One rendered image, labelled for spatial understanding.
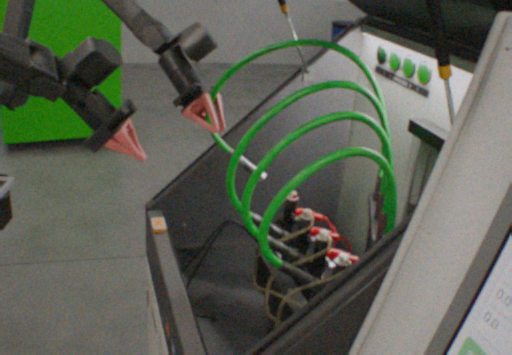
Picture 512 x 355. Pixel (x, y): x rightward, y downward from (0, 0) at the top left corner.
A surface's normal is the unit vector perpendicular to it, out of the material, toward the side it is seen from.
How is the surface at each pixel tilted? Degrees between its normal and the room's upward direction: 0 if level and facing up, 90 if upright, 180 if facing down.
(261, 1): 90
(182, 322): 0
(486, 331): 76
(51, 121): 90
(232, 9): 90
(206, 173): 90
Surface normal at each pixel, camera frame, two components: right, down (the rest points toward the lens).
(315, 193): 0.29, 0.39
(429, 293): -0.91, -0.18
